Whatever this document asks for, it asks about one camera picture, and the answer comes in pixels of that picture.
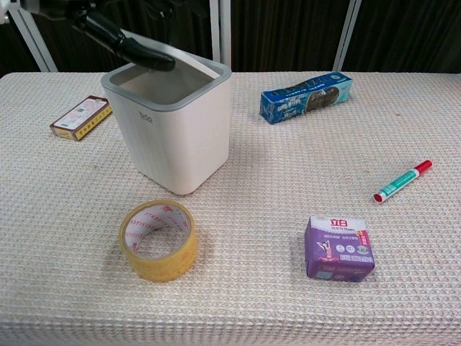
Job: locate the white square bin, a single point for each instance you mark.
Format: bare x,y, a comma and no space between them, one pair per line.
180,133

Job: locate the red green marker pen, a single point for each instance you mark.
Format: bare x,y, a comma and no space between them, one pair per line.
401,181

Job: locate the blue cookie package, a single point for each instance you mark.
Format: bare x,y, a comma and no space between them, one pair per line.
306,97

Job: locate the black curtain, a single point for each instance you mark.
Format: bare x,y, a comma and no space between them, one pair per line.
288,32

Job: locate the red yellow medicine box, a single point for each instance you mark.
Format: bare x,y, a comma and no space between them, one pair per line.
80,118

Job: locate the purple soap bar package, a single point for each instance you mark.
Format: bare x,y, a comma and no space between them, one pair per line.
338,248

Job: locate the white metal frame post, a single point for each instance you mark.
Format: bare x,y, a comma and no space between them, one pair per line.
220,29
30,36
345,32

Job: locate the beige waffle tablecloth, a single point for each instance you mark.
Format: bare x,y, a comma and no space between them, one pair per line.
252,216

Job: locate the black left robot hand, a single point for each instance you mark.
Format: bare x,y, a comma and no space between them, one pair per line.
108,27

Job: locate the yellow packing tape roll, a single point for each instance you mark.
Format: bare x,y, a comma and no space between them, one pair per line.
160,240

